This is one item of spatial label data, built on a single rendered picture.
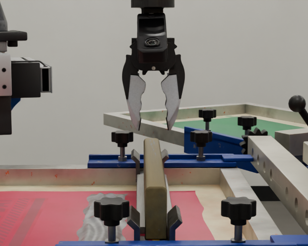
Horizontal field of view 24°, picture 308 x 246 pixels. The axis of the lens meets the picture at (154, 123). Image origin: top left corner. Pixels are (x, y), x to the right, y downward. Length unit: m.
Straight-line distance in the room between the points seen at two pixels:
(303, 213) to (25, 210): 0.50
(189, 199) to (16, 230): 0.35
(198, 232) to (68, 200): 0.30
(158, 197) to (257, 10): 4.09
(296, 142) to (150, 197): 0.66
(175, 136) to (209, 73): 3.09
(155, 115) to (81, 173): 0.92
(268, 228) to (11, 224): 0.42
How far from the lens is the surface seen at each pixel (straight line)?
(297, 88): 5.09
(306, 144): 1.23
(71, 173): 1.44
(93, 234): 1.10
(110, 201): 0.90
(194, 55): 4.97
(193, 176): 1.44
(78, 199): 1.33
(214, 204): 1.29
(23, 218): 1.22
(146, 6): 1.14
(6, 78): 1.55
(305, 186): 1.08
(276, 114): 2.42
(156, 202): 0.98
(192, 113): 2.41
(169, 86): 1.15
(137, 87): 1.15
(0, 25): 1.69
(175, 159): 1.46
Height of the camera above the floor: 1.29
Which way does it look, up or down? 8 degrees down
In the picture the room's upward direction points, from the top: straight up
